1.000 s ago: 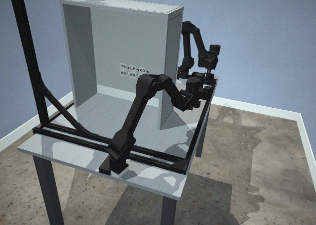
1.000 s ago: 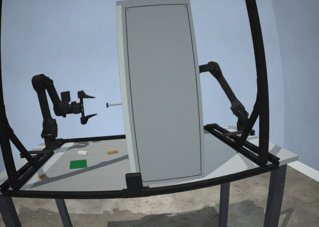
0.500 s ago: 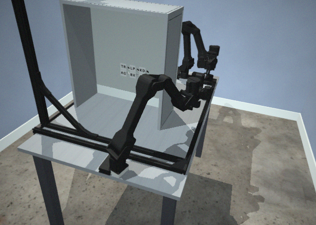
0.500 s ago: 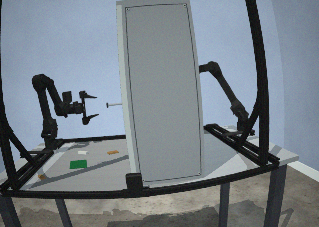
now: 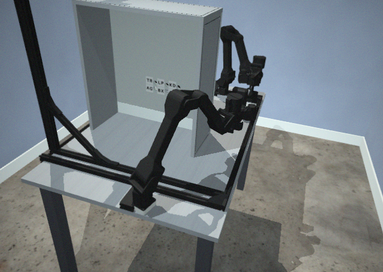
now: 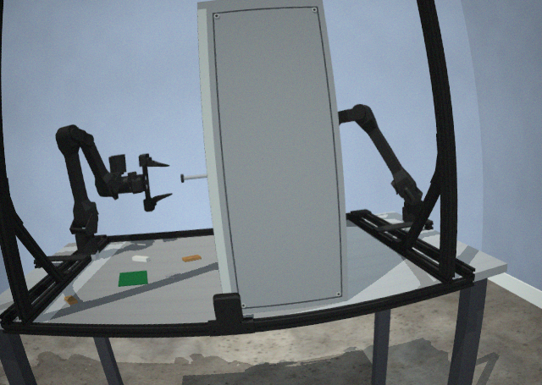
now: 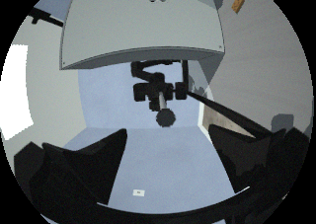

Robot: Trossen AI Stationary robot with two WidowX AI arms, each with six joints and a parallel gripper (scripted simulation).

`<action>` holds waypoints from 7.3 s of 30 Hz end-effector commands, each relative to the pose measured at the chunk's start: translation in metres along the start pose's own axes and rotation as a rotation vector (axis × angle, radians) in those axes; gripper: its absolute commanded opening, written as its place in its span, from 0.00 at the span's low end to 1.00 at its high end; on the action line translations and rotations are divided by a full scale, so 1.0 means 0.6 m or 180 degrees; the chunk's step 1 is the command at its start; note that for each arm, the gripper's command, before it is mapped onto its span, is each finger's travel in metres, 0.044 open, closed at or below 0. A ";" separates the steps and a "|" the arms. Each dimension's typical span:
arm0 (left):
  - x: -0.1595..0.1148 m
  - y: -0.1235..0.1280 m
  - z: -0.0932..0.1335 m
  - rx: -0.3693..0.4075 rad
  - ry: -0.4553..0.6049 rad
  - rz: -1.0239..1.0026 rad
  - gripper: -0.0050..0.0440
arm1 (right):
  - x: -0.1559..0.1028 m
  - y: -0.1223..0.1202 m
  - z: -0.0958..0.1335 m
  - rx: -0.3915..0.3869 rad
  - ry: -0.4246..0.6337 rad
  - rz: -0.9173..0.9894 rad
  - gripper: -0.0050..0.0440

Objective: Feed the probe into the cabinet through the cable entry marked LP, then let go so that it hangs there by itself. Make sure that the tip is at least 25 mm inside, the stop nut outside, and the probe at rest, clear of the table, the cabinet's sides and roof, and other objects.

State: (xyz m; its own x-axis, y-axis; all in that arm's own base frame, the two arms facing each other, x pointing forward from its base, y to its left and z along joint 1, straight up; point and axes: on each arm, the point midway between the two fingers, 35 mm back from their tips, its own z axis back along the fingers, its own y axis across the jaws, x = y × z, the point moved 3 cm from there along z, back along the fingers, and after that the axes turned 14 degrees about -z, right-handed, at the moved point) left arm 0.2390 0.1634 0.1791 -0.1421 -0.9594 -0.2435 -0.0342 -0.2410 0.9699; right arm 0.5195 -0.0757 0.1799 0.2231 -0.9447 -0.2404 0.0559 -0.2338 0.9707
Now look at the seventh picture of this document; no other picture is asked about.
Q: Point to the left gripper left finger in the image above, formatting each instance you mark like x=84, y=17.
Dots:
x=95, y=166

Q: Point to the small orange flat bar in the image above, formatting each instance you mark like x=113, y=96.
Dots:
x=237, y=5

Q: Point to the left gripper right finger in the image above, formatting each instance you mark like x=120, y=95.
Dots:
x=241, y=155

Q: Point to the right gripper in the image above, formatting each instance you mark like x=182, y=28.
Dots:
x=153, y=91

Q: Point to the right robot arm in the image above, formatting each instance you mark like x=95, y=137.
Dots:
x=157, y=77

